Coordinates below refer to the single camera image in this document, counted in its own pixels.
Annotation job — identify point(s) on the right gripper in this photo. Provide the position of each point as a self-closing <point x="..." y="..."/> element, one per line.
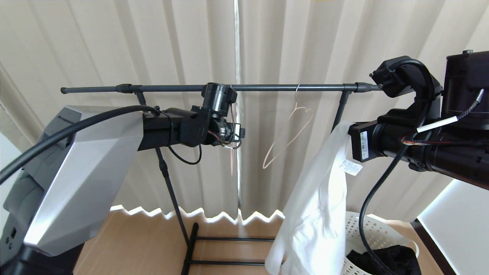
<point x="439" y="152"/>

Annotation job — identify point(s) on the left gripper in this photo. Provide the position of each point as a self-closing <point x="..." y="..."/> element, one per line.
<point x="222" y="131"/>

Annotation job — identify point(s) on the pink clothes hanger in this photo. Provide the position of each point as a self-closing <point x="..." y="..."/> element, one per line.
<point x="295" y="100"/>
<point x="231" y="160"/>

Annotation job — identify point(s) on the white printed t-shirt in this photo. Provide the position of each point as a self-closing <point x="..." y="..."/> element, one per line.
<point x="317" y="214"/>

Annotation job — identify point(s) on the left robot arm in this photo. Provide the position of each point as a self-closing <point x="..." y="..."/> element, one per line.
<point x="84" y="172"/>

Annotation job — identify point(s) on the black clothes rack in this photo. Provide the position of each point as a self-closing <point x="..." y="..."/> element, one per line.
<point x="172" y="88"/>

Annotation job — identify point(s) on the white laundry basket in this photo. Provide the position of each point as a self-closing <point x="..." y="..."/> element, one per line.
<point x="376" y="229"/>

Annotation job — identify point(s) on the black garment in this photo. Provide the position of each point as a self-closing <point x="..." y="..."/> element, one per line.
<point x="401" y="259"/>

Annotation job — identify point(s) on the beige curtain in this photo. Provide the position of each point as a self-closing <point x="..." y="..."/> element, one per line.
<point x="114" y="38"/>

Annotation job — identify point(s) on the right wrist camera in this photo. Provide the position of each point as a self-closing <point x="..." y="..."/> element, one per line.
<point x="389" y="76"/>

